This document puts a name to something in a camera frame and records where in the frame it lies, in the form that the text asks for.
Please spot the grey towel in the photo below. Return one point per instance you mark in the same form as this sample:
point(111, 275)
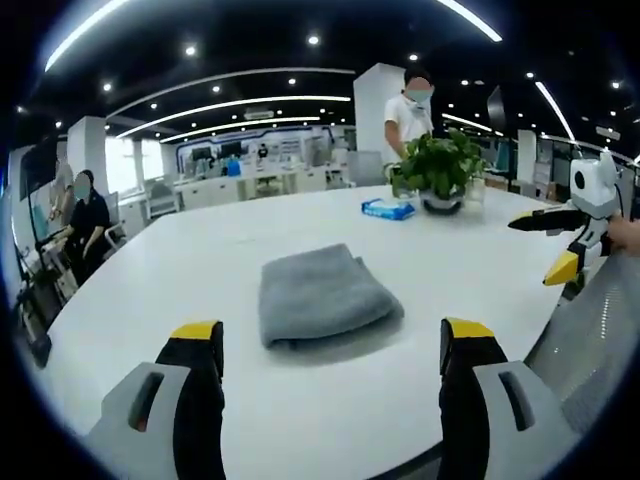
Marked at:
point(325, 295)

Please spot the person's right hand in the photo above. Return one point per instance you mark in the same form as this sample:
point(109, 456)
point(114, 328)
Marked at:
point(624, 234)

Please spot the clear glass cup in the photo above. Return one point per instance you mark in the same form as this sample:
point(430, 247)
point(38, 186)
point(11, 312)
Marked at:
point(477, 192)

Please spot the green potted plant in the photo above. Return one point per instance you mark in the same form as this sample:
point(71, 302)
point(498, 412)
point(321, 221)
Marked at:
point(440, 167)

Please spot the blue wet wipes packet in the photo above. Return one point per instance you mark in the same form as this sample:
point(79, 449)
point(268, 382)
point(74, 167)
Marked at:
point(389, 208)

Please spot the black tripod stand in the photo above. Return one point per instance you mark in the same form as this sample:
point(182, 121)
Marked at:
point(35, 280)

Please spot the grey office chair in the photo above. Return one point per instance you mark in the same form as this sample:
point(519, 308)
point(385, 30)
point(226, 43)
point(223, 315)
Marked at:
point(162, 197)
point(364, 169)

